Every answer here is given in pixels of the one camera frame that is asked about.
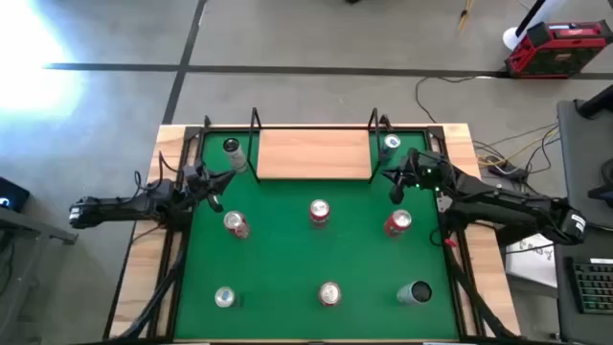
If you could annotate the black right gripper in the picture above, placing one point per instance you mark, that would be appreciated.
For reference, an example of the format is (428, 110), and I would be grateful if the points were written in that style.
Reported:
(425, 179)

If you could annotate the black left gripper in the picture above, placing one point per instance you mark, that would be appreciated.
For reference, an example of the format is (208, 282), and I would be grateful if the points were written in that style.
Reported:
(197, 188)

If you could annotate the Coca-Cola can white script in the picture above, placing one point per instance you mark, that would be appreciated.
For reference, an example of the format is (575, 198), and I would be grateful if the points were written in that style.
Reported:
(237, 225)

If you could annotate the white Celsius can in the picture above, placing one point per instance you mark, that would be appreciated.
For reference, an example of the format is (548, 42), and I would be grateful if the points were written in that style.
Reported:
(412, 293)
(235, 158)

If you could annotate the red soda can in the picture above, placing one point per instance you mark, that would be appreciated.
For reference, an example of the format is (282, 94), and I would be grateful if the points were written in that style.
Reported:
(396, 224)

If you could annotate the blue silver Red Bull can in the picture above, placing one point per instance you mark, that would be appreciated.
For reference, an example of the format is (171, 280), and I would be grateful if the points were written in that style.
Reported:
(390, 146)
(225, 297)

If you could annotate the red Fanta can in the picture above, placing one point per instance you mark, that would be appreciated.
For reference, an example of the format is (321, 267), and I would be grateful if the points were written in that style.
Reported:
(319, 213)

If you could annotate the Coca-Cola can dark figure print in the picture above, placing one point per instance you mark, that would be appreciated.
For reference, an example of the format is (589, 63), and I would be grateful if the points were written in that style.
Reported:
(329, 293)

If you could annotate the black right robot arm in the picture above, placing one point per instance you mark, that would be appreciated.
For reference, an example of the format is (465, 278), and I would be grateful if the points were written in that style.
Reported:
(503, 201)

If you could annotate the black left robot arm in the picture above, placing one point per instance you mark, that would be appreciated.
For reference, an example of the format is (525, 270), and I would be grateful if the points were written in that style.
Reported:
(115, 207)

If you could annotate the green table mat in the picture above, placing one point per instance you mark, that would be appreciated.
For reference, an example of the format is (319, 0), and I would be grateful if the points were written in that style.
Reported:
(287, 259)

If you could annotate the white paper sign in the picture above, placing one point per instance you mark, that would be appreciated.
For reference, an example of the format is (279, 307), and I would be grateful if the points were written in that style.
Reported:
(531, 263)

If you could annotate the yellow sticks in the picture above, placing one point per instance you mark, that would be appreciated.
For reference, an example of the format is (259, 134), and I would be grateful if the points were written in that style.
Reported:
(464, 16)

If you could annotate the white floor stand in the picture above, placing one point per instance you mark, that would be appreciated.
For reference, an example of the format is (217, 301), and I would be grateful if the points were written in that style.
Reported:
(512, 39)

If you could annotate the grey desk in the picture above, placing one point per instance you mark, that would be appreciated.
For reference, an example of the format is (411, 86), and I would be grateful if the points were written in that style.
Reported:
(582, 158)

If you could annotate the black device blue light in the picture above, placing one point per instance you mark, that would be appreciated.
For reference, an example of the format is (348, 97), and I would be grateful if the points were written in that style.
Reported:
(12, 194)

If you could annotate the grey side table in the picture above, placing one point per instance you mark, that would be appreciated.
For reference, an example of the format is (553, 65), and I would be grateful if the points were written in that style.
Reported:
(19, 249)

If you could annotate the red black tool box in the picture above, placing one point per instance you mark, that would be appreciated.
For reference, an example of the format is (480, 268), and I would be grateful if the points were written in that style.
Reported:
(560, 52)

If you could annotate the black computer keyboard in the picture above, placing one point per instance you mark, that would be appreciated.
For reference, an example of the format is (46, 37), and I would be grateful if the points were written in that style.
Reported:
(594, 287)

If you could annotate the dark desk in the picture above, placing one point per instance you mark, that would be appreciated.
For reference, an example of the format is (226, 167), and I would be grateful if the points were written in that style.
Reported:
(584, 330)

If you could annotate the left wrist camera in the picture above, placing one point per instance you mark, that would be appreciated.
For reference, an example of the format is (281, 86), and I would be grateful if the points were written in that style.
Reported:
(194, 170)

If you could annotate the wooden shelf black metal frame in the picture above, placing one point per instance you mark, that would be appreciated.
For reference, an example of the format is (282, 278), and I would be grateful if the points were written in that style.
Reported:
(313, 153)

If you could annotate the black metal table frame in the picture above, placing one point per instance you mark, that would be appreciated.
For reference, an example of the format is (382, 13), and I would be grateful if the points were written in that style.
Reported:
(460, 306)

